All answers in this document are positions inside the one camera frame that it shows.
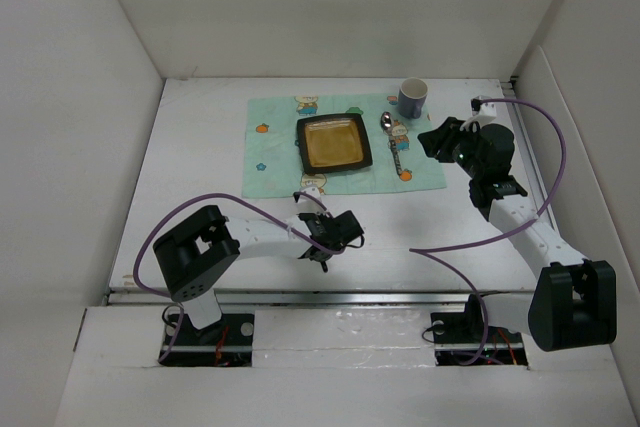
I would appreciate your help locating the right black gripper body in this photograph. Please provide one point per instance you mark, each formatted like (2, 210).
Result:
(464, 154)

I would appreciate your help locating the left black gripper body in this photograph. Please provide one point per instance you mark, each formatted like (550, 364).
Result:
(319, 216)

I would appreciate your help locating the patterned handle metal spoon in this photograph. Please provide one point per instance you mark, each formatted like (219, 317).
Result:
(386, 123)

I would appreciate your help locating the purple white cup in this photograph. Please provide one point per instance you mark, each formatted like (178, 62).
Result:
(411, 98)

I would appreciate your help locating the black square plate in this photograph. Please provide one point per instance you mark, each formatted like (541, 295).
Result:
(333, 143)

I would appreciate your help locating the green cartoon cloth placemat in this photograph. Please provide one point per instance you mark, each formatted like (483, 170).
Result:
(272, 163)

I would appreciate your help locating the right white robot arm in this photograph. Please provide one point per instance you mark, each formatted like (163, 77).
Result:
(574, 301)

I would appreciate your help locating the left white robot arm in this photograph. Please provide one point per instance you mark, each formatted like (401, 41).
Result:
(195, 254)

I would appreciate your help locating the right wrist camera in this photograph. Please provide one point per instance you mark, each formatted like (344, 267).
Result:
(483, 112)

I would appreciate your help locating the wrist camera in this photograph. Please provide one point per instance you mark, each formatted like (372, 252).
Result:
(483, 112)
(308, 200)

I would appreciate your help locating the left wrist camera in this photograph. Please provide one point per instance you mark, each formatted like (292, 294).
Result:
(308, 200)

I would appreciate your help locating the aluminium rail frame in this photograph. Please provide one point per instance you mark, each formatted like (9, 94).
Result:
(417, 244)

